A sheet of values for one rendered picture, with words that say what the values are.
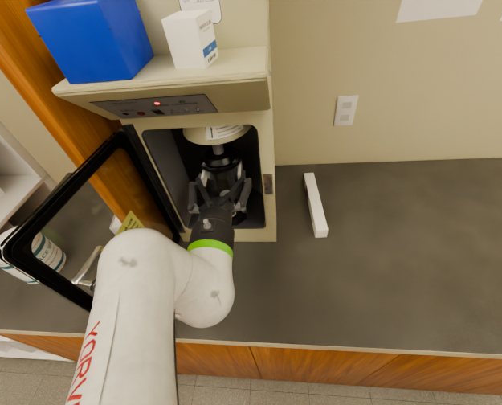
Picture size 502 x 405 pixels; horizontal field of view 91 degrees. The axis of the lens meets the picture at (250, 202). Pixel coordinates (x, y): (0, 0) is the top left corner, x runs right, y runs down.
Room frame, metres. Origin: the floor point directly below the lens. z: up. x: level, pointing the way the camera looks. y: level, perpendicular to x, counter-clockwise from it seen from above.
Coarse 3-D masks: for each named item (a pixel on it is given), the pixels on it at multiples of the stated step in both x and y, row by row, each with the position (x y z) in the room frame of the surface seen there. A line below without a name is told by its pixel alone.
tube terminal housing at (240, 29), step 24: (144, 0) 0.49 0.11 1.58; (168, 0) 0.48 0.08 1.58; (240, 0) 0.46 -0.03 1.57; (264, 0) 0.46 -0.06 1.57; (144, 24) 0.49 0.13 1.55; (216, 24) 0.47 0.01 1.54; (240, 24) 0.46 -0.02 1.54; (264, 24) 0.46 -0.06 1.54; (168, 48) 0.49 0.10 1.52; (120, 120) 0.51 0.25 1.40; (144, 120) 0.50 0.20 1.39; (168, 120) 0.49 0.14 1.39; (192, 120) 0.49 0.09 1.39; (216, 120) 0.48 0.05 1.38; (240, 120) 0.47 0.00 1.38; (264, 120) 0.46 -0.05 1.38; (144, 144) 0.51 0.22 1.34; (264, 144) 0.46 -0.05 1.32; (264, 168) 0.46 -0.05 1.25; (240, 240) 0.48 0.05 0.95; (264, 240) 0.46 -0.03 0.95
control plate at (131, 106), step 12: (168, 96) 0.39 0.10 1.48; (180, 96) 0.39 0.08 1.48; (192, 96) 0.39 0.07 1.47; (204, 96) 0.39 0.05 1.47; (108, 108) 0.44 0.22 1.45; (120, 108) 0.43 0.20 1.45; (132, 108) 0.43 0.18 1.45; (144, 108) 0.43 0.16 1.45; (156, 108) 0.43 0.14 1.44; (168, 108) 0.43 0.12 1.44; (180, 108) 0.43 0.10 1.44; (192, 108) 0.43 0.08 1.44; (204, 108) 0.43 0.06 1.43
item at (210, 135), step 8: (184, 128) 0.56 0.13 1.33; (192, 128) 0.53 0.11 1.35; (200, 128) 0.51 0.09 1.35; (208, 128) 0.51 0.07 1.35; (216, 128) 0.51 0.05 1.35; (224, 128) 0.51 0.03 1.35; (232, 128) 0.51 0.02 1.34; (240, 128) 0.52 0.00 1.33; (248, 128) 0.54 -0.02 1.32; (184, 136) 0.55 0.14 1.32; (192, 136) 0.52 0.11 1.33; (200, 136) 0.51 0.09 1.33; (208, 136) 0.50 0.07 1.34; (216, 136) 0.50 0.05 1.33; (224, 136) 0.50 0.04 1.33; (232, 136) 0.50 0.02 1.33; (240, 136) 0.51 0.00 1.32; (200, 144) 0.50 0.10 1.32; (208, 144) 0.49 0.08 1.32; (216, 144) 0.49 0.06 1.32
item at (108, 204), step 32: (128, 160) 0.46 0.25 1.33; (96, 192) 0.36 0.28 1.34; (128, 192) 0.42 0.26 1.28; (64, 224) 0.28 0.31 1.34; (96, 224) 0.32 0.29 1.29; (128, 224) 0.37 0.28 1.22; (160, 224) 0.45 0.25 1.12; (0, 256) 0.21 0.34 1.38; (64, 256) 0.25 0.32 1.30; (96, 256) 0.28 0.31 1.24
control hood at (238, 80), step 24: (240, 48) 0.46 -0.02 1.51; (264, 48) 0.44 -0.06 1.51; (144, 72) 0.41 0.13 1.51; (168, 72) 0.39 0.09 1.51; (192, 72) 0.38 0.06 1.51; (216, 72) 0.37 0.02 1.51; (240, 72) 0.35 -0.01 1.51; (264, 72) 0.35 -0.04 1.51; (72, 96) 0.40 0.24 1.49; (96, 96) 0.40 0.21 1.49; (120, 96) 0.40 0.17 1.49; (144, 96) 0.40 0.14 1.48; (216, 96) 0.39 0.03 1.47; (240, 96) 0.39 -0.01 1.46; (264, 96) 0.39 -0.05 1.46
